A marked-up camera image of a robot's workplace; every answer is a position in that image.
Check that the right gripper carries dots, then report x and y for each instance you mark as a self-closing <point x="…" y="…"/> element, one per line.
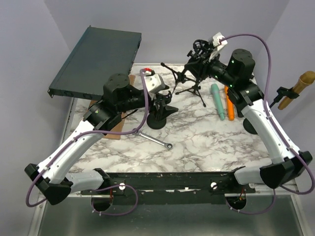
<point x="197" y="65"/>

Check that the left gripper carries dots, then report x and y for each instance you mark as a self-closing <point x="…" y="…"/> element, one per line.
<point x="157" y="100"/>

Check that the black tripod shock-mount stand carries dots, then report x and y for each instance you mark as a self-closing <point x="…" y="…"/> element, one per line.
<point x="179" y="76"/>

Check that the black round-base shock-mount stand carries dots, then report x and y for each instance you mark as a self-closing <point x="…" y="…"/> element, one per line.
<point x="153" y="121"/>

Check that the mint green toy microphone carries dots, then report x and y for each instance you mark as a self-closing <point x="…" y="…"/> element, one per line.
<point x="217" y="101"/>

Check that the orange toy microphone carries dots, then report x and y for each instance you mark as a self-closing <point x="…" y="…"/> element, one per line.
<point x="229" y="105"/>

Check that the black round-base clip stand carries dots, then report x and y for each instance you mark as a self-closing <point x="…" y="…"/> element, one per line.
<point x="282" y="92"/>

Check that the gold microphone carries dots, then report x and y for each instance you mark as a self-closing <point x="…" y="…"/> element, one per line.
<point x="304" y="80"/>

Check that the black tripod clip stand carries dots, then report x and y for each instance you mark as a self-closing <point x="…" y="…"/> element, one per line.
<point x="195" y="91"/>

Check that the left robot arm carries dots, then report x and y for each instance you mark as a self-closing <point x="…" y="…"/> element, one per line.
<point x="52" y="176"/>

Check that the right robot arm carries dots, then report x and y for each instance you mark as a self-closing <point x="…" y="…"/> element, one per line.
<point x="286" y="158"/>

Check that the wooden board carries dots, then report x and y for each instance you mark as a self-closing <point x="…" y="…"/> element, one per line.
<point x="119" y="126"/>

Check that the silver ratchet wrench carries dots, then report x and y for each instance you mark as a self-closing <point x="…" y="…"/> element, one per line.
<point x="168" y="146"/>

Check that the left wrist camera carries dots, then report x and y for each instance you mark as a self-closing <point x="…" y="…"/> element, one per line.
<point x="152" y="79"/>

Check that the dark rack-mount equipment case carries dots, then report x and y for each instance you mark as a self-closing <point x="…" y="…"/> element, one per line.
<point x="98" y="54"/>

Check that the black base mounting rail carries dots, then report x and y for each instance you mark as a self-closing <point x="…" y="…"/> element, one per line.
<point x="169" y="188"/>

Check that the aluminium frame rail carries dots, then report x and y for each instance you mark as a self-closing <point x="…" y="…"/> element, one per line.
<point x="37" y="216"/>

